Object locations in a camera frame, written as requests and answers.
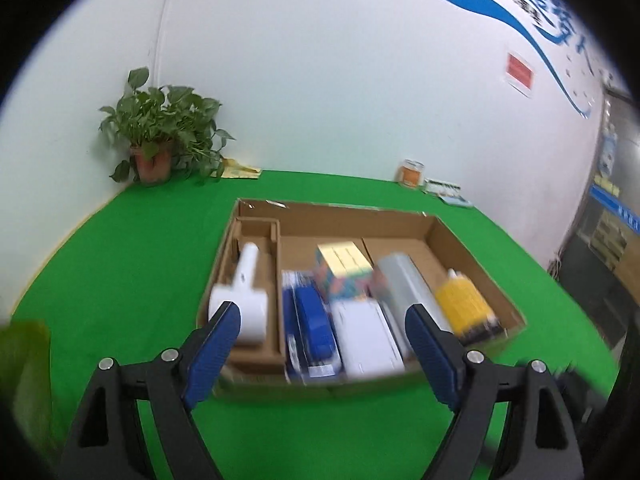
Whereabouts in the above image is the white handheld fan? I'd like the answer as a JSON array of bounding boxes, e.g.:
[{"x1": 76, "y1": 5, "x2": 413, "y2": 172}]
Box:
[{"x1": 208, "y1": 241, "x2": 269, "y2": 347}]

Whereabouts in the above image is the large-leaved green plant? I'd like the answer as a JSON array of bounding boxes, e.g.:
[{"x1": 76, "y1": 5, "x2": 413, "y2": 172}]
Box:
[{"x1": 0, "y1": 321, "x2": 53, "y2": 461}]

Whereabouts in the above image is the white power bank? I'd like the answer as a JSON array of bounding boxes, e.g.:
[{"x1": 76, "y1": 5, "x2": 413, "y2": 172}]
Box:
[{"x1": 331, "y1": 299, "x2": 407, "y2": 378}]

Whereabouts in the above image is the pastel puzzle cube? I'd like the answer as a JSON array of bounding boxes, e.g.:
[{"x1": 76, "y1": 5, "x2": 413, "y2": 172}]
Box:
[{"x1": 314, "y1": 241, "x2": 375, "y2": 303}]

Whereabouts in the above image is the blue stapler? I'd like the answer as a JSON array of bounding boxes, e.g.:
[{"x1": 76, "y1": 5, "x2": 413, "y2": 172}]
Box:
[{"x1": 281, "y1": 285, "x2": 346, "y2": 378}]

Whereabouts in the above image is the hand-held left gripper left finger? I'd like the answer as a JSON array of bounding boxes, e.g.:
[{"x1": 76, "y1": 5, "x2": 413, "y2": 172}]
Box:
[{"x1": 59, "y1": 301, "x2": 242, "y2": 480}]

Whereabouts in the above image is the potted plant in orange pot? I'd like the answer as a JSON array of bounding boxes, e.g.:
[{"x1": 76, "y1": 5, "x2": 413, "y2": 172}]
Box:
[{"x1": 98, "y1": 66, "x2": 237, "y2": 187}]

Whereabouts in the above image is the colourful printed toy box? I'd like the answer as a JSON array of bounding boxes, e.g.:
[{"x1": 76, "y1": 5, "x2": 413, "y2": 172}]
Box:
[{"x1": 280, "y1": 269, "x2": 346, "y2": 386}]

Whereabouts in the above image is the silver cylindrical can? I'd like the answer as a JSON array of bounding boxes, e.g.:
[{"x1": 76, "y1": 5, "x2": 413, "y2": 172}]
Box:
[{"x1": 372, "y1": 253, "x2": 453, "y2": 361}]

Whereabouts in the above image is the brown cardboard box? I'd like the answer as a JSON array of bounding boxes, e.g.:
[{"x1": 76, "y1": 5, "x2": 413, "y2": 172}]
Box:
[{"x1": 196, "y1": 198, "x2": 528, "y2": 401}]

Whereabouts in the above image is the blue wall decal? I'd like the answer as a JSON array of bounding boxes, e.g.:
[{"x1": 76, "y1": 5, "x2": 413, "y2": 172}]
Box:
[{"x1": 380, "y1": 0, "x2": 608, "y2": 120}]

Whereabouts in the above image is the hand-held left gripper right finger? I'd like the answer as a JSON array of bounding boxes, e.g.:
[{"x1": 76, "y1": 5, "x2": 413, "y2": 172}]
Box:
[{"x1": 404, "y1": 304, "x2": 586, "y2": 480}]

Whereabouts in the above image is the glass door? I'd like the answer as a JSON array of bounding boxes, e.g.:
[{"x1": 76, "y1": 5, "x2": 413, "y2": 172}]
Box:
[{"x1": 555, "y1": 85, "x2": 640, "y2": 351}]

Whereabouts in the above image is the red wall sign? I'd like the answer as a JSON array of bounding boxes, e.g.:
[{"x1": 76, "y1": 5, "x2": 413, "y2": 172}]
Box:
[{"x1": 504, "y1": 51, "x2": 536, "y2": 98}]

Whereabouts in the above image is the yellow jar with black lid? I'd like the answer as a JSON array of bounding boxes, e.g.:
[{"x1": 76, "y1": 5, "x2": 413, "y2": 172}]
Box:
[{"x1": 434, "y1": 277, "x2": 502, "y2": 347}]

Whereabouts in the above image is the small orange jar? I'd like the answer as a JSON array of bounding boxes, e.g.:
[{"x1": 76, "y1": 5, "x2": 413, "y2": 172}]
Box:
[{"x1": 396, "y1": 158, "x2": 426, "y2": 189}]

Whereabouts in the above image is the yellow paper packet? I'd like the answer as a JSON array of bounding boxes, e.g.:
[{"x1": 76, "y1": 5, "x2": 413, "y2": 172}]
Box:
[{"x1": 220, "y1": 157, "x2": 262, "y2": 180}]

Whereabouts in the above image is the green table cloth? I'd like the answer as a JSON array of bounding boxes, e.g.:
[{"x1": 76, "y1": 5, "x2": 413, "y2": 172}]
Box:
[{"x1": 10, "y1": 169, "x2": 621, "y2": 480}]

